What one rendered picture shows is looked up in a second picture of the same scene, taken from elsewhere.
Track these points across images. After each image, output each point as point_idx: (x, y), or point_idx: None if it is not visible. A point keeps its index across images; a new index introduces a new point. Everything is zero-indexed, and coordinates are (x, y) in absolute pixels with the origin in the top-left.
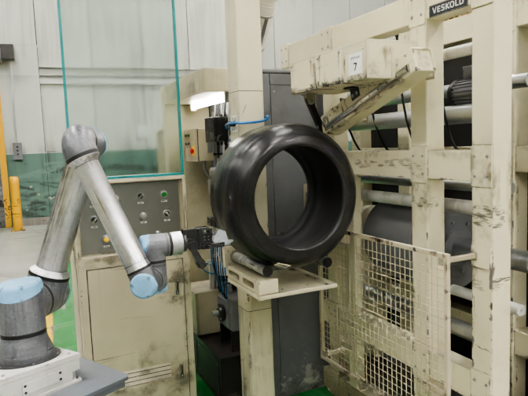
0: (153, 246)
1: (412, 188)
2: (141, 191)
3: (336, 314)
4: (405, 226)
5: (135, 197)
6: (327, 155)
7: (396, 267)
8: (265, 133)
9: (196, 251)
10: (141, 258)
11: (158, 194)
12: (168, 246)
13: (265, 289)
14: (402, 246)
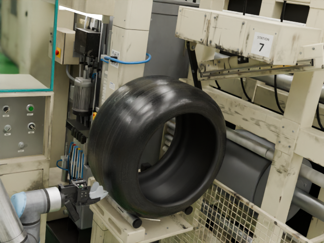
0: (29, 209)
1: (275, 154)
2: (7, 104)
3: (179, 234)
4: (252, 171)
5: (1, 110)
6: (209, 121)
7: (235, 199)
8: (157, 98)
9: (72, 207)
10: (18, 233)
11: (24, 108)
12: (45, 207)
13: (133, 239)
14: (263, 214)
